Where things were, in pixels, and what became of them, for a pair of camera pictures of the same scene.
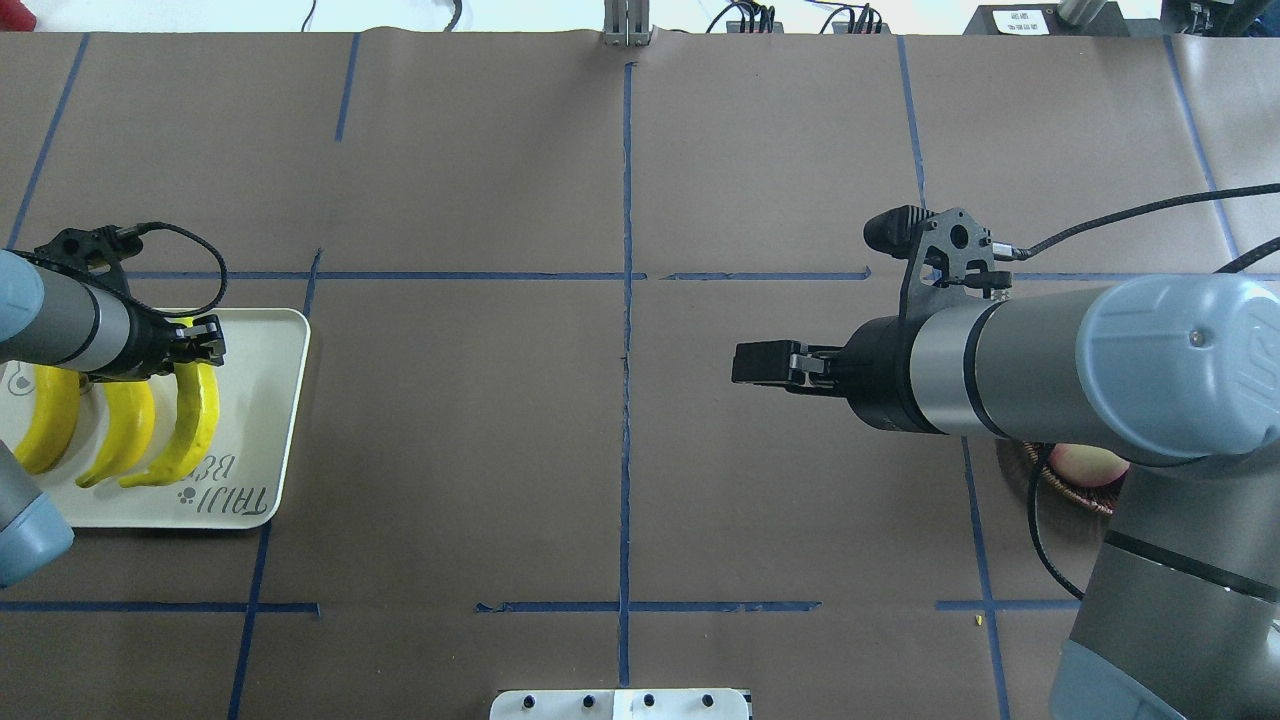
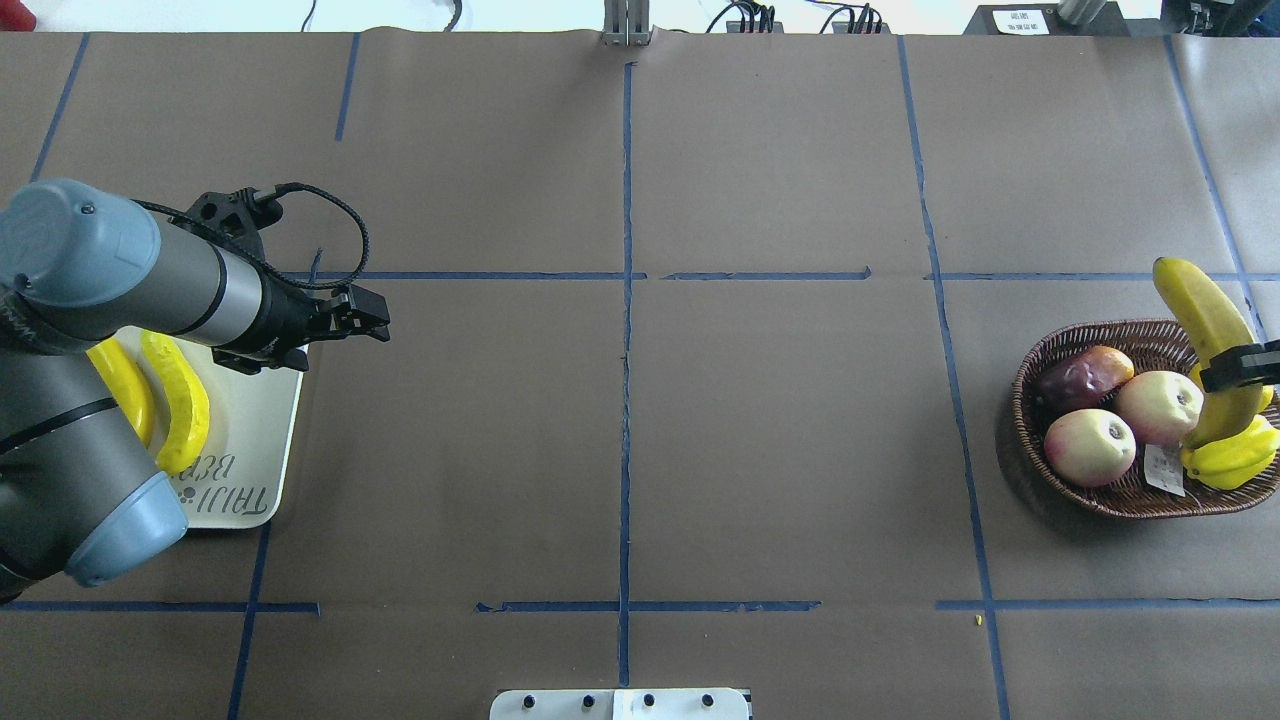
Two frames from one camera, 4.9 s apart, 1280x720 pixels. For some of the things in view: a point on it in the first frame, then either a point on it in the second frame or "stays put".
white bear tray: [237, 486] stays put
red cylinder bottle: [16, 17] stays put
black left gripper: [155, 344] -> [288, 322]
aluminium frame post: [626, 23] stays put
